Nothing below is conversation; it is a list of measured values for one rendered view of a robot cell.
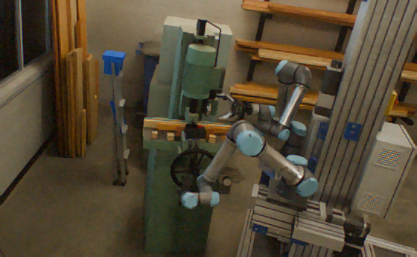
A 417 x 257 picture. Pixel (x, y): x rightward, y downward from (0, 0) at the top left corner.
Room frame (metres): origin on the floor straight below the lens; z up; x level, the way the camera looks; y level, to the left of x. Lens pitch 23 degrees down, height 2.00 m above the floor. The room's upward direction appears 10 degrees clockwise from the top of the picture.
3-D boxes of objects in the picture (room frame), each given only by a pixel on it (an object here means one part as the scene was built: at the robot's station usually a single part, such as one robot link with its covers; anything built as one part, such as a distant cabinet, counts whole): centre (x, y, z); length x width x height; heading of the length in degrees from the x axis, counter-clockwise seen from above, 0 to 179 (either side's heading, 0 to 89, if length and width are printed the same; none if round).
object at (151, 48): (4.25, 0.59, 0.48); 0.64 x 0.54 x 0.97; 98
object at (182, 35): (2.58, 0.17, 1.16); 0.22 x 0.22 x 0.72; 13
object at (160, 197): (2.42, 0.13, 0.36); 0.58 x 0.45 x 0.71; 13
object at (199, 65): (2.30, 0.10, 1.32); 0.18 x 0.18 x 0.31
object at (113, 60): (2.93, 0.75, 0.58); 0.27 x 0.25 x 1.16; 96
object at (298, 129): (2.38, -0.61, 0.98); 0.13 x 0.12 x 0.14; 56
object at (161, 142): (2.20, 0.08, 0.87); 0.61 x 0.30 x 0.06; 103
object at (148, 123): (2.32, 0.11, 0.93); 0.60 x 0.02 x 0.05; 103
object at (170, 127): (2.32, 0.02, 0.92); 0.60 x 0.02 x 0.04; 103
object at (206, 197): (1.67, -0.08, 0.84); 0.11 x 0.11 x 0.08; 13
